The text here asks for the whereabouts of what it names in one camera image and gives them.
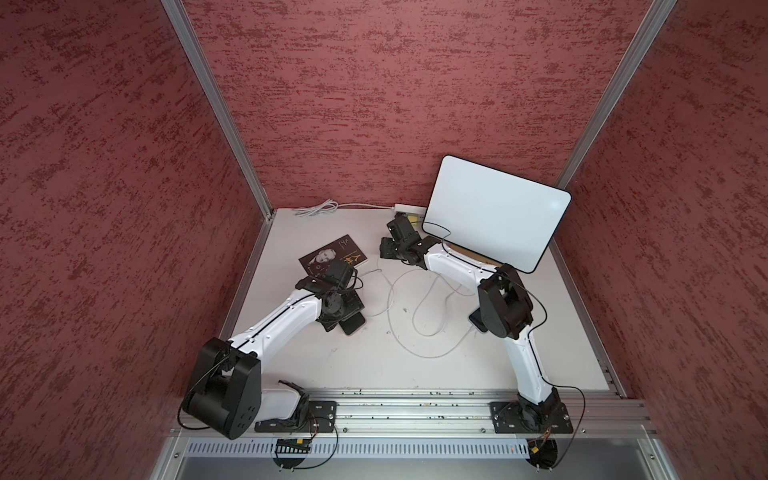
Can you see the white tablet screen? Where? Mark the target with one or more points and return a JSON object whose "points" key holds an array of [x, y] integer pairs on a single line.
{"points": [[498, 215]]}

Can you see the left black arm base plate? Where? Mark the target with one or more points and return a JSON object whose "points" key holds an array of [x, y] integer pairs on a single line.
{"points": [[311, 417]]}

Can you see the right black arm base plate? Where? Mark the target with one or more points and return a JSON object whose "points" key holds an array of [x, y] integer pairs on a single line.
{"points": [[511, 417]]}

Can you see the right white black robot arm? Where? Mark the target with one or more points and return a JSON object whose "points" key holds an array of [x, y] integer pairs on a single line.
{"points": [[505, 310]]}

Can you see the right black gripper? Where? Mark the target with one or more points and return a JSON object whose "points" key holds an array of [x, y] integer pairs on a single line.
{"points": [[387, 247]]}

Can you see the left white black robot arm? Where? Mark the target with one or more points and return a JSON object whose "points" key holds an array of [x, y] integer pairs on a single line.
{"points": [[226, 391]]}

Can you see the aluminium mounting rail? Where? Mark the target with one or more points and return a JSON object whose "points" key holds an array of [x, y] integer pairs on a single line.
{"points": [[469, 413]]}

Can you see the wooden tablet stand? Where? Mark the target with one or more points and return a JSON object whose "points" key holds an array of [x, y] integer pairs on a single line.
{"points": [[477, 258]]}

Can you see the black smartphone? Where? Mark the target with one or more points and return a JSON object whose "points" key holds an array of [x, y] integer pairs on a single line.
{"points": [[475, 319], [352, 324]]}

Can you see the white power strip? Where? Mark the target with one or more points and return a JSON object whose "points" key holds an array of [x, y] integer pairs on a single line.
{"points": [[418, 211]]}

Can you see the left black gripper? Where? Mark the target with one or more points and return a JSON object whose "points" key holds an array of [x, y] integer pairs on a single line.
{"points": [[354, 305]]}

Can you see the dark portrait book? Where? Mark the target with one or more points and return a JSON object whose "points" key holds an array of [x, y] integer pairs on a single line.
{"points": [[342, 249]]}

